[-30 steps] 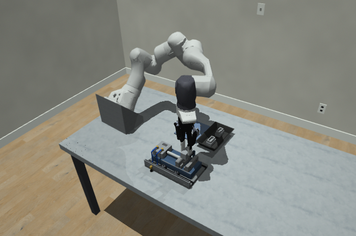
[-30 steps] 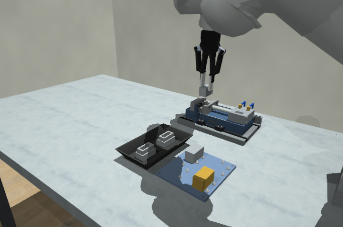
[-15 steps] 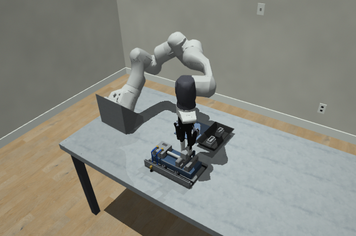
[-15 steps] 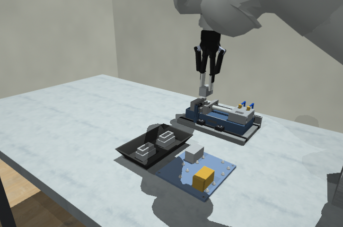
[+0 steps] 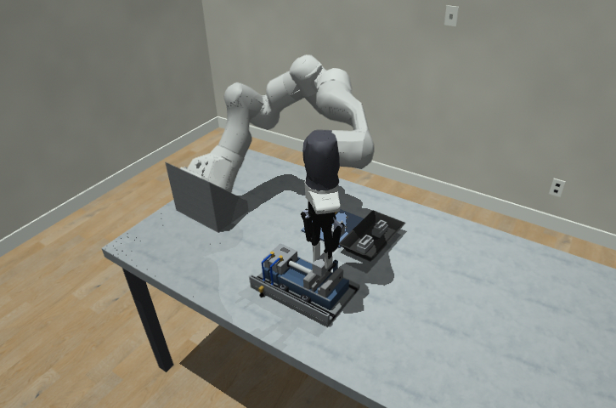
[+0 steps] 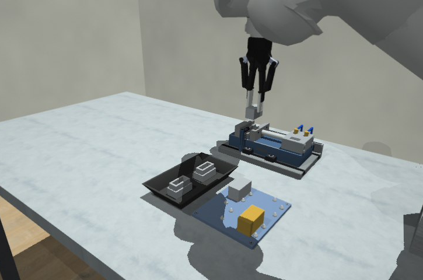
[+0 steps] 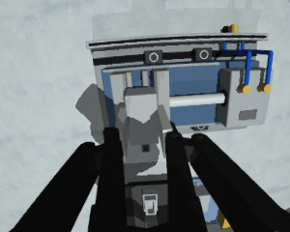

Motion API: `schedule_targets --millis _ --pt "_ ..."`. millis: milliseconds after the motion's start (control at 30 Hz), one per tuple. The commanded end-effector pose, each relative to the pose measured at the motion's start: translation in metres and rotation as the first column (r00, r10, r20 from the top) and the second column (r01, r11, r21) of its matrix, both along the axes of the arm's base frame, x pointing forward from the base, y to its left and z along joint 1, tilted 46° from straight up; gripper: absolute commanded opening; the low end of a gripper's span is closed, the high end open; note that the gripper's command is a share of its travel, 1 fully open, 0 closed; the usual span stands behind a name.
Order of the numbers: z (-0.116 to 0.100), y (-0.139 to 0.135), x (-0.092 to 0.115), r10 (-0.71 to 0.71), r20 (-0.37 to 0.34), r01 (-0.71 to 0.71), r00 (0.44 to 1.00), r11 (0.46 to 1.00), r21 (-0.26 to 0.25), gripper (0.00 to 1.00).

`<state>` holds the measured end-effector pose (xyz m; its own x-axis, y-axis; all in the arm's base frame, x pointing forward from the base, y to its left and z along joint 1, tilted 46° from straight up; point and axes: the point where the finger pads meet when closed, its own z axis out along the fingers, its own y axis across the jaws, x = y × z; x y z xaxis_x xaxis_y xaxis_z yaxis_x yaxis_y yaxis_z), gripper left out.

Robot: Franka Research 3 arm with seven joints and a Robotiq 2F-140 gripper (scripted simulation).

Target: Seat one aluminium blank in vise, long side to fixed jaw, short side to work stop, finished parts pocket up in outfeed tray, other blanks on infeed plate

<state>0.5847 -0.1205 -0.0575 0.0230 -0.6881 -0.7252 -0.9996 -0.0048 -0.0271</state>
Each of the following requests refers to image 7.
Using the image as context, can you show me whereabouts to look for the yellow rectangular block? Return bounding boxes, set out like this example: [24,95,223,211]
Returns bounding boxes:
[217,210,231,230]

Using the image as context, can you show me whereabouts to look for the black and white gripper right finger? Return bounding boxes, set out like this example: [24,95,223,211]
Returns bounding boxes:
[158,104,290,232]

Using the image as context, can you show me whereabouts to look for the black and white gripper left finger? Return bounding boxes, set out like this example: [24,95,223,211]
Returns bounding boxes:
[9,107,129,232]

